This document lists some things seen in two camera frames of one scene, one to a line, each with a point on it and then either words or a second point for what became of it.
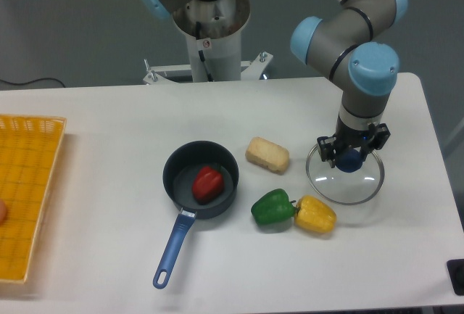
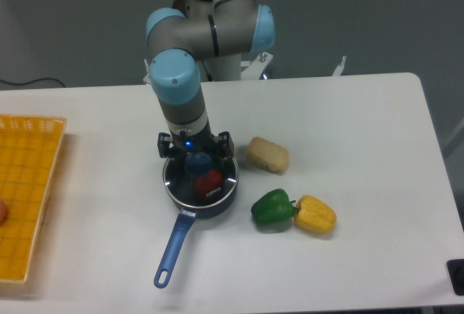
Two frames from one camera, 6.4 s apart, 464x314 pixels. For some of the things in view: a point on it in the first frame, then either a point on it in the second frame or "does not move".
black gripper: [377, 135] -> [203, 142]
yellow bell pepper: [315, 215] does not move
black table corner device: [455, 272] does not move
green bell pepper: [273, 207] does not move
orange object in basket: [3, 212] does not move
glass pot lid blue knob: [351, 180] -> [200, 179]
